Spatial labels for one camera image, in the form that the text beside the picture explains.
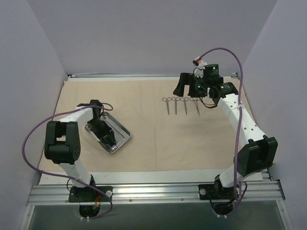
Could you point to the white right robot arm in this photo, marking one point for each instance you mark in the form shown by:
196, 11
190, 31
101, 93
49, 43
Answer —
254, 151

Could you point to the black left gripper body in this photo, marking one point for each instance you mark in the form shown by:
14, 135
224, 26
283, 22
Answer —
103, 131

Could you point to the steel instrument tray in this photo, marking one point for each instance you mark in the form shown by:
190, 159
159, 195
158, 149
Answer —
122, 135

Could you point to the steel surgical scissors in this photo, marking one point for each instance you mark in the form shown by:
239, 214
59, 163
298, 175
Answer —
167, 100

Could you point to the aluminium front rail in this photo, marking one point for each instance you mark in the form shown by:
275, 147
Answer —
43, 195

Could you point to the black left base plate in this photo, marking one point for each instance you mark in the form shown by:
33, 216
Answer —
86, 194

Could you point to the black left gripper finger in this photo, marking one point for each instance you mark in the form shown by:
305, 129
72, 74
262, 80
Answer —
107, 141
114, 140

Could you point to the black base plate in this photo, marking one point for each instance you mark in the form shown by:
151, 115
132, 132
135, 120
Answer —
208, 191
86, 194

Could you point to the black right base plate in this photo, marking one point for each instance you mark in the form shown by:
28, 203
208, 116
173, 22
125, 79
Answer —
208, 191

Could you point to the steel surgical forceps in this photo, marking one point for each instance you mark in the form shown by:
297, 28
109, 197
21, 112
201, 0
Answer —
195, 100

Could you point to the beige cloth wrap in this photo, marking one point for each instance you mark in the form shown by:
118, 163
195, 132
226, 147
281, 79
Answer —
158, 142

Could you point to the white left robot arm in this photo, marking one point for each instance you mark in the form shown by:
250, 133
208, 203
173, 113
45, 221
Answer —
62, 141

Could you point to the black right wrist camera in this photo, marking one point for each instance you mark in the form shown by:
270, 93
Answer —
211, 72

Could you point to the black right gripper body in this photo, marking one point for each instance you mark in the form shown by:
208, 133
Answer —
190, 86

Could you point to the steel curved scissors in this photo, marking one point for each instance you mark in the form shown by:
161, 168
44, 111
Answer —
176, 100

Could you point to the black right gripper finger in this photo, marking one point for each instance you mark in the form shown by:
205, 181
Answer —
193, 89
183, 81

